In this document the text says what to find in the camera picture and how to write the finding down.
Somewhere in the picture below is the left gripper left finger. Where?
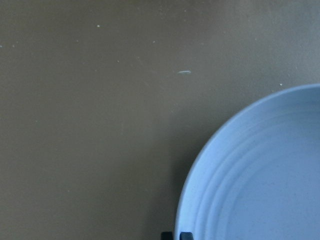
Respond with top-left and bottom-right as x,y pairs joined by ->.
160,231 -> 173,240

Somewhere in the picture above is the blue plate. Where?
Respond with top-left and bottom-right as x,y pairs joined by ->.
173,84 -> 320,240

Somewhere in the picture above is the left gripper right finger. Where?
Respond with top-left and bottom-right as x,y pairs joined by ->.
179,232 -> 194,240

